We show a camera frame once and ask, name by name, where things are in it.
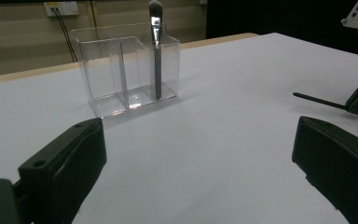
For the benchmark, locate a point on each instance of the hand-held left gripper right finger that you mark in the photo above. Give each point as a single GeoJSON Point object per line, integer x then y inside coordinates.
{"type": "Point", "coordinates": [338, 165]}

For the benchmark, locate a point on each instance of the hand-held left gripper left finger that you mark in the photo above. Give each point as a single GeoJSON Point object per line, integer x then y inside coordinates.
{"type": "Point", "coordinates": [65, 165]}

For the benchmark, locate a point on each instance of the thin black eyeliner pencil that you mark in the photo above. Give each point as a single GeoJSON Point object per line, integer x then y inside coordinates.
{"type": "Point", "coordinates": [320, 100]}

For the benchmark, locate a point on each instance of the clear acrylic organizer box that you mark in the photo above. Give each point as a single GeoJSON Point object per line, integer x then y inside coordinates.
{"type": "Point", "coordinates": [105, 77]}

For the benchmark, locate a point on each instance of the black makeup brush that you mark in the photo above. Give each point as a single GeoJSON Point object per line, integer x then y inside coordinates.
{"type": "Point", "coordinates": [158, 71]}

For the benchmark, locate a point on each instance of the white table cover board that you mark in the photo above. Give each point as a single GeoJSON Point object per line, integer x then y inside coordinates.
{"type": "Point", "coordinates": [214, 124]}

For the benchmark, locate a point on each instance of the white wall socket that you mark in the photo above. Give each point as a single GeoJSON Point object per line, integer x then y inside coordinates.
{"type": "Point", "coordinates": [65, 7]}

